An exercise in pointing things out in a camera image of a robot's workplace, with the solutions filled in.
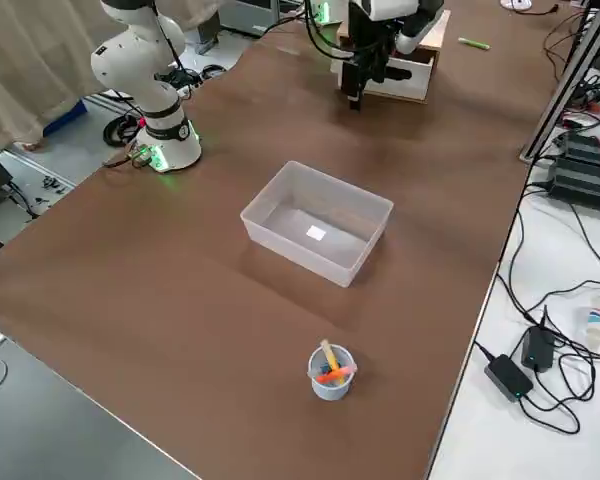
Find wooden drawer with black handle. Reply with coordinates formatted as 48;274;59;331
329;47;437;105

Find clear plastic pen cup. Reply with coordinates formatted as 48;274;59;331
308;343;357;401

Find grey side table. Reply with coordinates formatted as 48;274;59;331
0;314;201;480

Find wooden drawer cabinet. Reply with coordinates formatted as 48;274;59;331
336;8;451;64

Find coiled black cable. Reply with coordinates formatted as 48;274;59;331
103;112;149;150

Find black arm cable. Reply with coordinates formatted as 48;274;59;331
303;0;354;61
149;0;187;72

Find yellow pen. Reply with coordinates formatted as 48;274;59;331
320;339;342;374

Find blue plastic bin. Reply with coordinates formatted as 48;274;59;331
42;97;89;137

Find clear plastic box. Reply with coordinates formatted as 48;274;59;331
239;160;395;289

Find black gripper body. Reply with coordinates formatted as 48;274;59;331
347;17;399;61

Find orange pen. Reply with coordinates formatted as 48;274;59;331
318;367;356;385

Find aluminium frame post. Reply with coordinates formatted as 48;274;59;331
518;0;600;164

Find black power adapter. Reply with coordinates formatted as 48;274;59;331
521;325;557;372
483;353;535;403

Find white power strip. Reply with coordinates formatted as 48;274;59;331
172;79;205;99

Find black power supply unit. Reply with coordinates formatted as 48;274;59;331
562;130;600;161
547;154;600;216

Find black desk cable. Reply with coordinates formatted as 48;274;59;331
497;182;600;326

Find grey equipment case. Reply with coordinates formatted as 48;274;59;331
219;0;281;37

